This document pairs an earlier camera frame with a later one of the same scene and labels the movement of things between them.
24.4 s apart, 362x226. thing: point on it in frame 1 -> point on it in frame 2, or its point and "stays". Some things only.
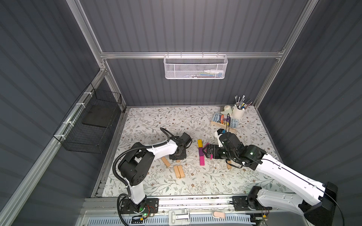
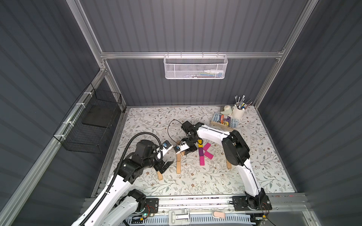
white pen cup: x=237 y=113 stays
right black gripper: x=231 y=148 -> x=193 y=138
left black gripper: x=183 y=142 -> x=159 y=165
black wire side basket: x=86 y=127 stays
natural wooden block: x=179 y=171 -> x=160 y=176
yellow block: x=200 y=143 stays
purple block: x=201 y=151 stays
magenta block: x=201 y=160 stays
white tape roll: x=227 y=109 stays
